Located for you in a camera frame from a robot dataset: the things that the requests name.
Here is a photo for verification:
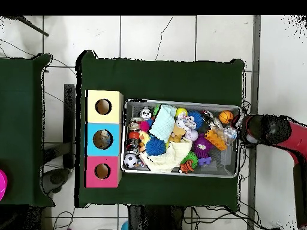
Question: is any orange plastic toy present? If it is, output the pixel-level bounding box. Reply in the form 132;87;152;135
205;129;228;152

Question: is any light blue waffle cloth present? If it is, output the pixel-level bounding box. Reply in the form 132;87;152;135
152;104;178;144

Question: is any cream waffle cloth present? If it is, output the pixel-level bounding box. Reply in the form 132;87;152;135
140;138;194;174

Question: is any shallow clear mesh bin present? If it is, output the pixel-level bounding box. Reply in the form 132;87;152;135
121;99;242;180

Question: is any orange basketball toy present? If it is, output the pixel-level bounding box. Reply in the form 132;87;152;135
219;110;234;125

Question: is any purple spiky ball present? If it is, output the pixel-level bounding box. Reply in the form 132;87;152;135
193;138;214;167

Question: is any blue spiky ball with eyes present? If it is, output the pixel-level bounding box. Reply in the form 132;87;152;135
188;111;205;131

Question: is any yellow ball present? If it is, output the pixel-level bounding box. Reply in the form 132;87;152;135
176;107;189;120

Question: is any dark green table cloth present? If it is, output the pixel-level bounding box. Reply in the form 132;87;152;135
76;50;245;211

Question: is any black and white soccer ball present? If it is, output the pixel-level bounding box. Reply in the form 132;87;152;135
123;152;139;169

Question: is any black flat panel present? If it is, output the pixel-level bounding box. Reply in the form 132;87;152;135
64;83;77;170

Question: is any grey stand base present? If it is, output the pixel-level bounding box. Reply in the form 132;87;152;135
40;167;74;195

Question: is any green cloth side table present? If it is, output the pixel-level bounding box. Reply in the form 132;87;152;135
0;53;53;208

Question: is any dark thin rod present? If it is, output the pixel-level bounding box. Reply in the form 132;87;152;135
13;16;50;38

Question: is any pink round object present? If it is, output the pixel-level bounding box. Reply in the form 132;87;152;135
0;169;8;201

